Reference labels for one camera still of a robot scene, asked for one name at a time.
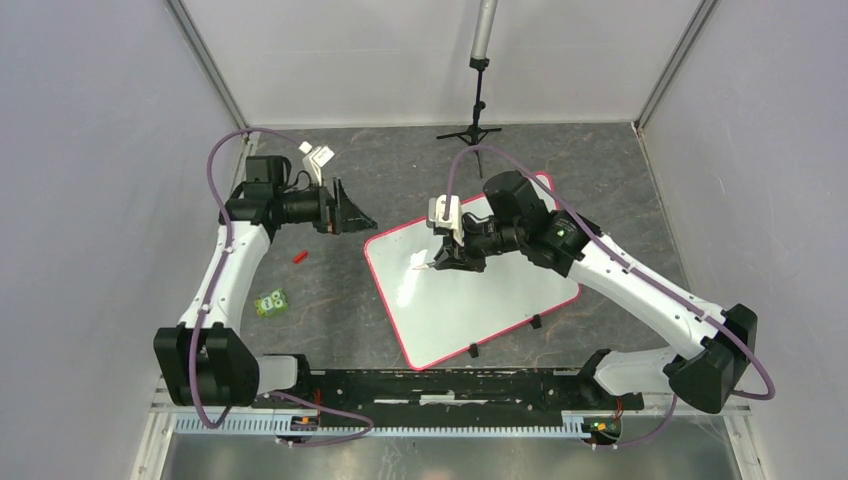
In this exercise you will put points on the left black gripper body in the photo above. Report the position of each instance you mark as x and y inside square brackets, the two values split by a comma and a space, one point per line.
[308, 207]

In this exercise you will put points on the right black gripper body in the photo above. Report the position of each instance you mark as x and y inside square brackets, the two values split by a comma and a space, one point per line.
[492, 237]

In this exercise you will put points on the red marker cap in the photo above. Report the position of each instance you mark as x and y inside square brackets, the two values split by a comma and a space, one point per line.
[300, 257]

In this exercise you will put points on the pink-framed whiteboard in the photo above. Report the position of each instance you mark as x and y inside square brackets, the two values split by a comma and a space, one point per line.
[437, 315]

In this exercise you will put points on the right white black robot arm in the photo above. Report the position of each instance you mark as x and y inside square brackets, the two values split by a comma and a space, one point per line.
[709, 347]

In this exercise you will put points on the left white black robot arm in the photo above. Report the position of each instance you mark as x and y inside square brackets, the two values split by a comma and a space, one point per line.
[203, 357]

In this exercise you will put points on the green monster eraser toy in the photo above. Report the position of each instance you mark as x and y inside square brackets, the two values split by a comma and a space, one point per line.
[271, 303]

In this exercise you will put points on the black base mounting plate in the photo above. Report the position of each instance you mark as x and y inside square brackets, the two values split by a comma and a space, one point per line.
[456, 398]

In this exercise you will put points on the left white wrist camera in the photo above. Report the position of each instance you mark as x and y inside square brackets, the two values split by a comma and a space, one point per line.
[315, 158]

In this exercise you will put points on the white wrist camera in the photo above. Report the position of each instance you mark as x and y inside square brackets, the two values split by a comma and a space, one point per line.
[315, 158]
[444, 217]

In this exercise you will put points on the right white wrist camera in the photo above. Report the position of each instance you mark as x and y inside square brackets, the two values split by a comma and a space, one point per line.
[444, 217]

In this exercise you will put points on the black tripod camera stand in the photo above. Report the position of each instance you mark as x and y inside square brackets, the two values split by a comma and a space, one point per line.
[479, 62]

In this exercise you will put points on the white slotted cable duct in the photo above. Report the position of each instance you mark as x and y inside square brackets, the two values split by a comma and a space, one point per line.
[283, 425]

